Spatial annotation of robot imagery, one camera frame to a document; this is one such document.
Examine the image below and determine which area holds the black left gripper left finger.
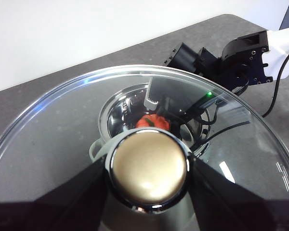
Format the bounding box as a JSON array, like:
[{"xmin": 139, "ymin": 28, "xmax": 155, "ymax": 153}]
[{"xmin": 0, "ymin": 155, "xmax": 112, "ymax": 231}]

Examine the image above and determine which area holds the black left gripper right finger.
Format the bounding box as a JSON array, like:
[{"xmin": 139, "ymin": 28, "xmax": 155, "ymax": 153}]
[{"xmin": 187, "ymin": 156, "xmax": 289, "ymax": 231}]

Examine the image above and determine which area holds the small orange pumpkin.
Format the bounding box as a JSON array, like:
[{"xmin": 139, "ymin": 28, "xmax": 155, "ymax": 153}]
[{"xmin": 136, "ymin": 114, "xmax": 171, "ymax": 132}]

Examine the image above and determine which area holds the glass lid with green knob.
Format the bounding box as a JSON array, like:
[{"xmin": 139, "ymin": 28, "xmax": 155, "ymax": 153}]
[{"xmin": 0, "ymin": 64, "xmax": 289, "ymax": 231}]

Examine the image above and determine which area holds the pale green electric cooking pot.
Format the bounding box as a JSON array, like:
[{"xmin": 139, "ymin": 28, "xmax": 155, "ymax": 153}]
[{"xmin": 89, "ymin": 83, "xmax": 211, "ymax": 169}]

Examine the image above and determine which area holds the black cable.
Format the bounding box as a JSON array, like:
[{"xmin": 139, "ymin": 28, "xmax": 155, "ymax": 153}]
[{"xmin": 262, "ymin": 44, "xmax": 289, "ymax": 118}]

